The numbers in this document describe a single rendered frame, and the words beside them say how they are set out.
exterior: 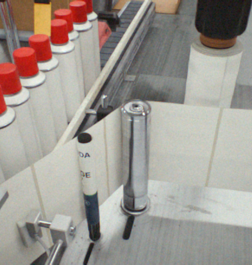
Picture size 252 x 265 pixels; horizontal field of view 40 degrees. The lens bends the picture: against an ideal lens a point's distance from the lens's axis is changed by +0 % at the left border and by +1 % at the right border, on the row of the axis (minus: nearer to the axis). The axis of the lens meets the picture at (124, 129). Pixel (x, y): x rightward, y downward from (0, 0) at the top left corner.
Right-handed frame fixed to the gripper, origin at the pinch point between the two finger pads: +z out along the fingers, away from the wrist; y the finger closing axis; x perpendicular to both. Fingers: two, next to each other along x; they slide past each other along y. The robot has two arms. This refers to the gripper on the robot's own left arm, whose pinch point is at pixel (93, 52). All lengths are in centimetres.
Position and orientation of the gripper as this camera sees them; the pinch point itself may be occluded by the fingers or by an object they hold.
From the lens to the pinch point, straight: 86.3
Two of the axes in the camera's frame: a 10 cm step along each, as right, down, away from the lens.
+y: 9.7, 1.4, -1.9
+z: -1.5, 9.9, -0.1
